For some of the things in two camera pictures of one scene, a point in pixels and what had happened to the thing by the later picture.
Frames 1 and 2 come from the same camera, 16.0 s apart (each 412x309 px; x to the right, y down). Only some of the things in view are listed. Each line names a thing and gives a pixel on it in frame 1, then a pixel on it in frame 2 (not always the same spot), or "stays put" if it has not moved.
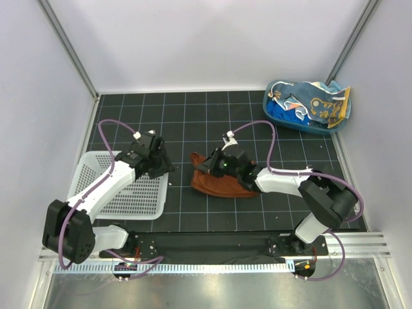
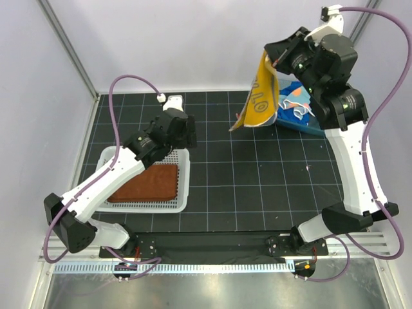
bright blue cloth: x=277 y=111 stays put
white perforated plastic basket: x=145 y=199 -> x=181 y=158
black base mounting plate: x=221 y=248 stays put
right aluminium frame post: x=353 y=40 stays put
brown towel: x=227 y=186 -> x=156 y=182
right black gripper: x=210 y=164 -> x=279 y=53
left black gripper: x=166 y=166 -> x=188 y=140
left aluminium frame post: x=58 y=27 stays put
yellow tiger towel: x=328 y=103 -> x=261 y=105
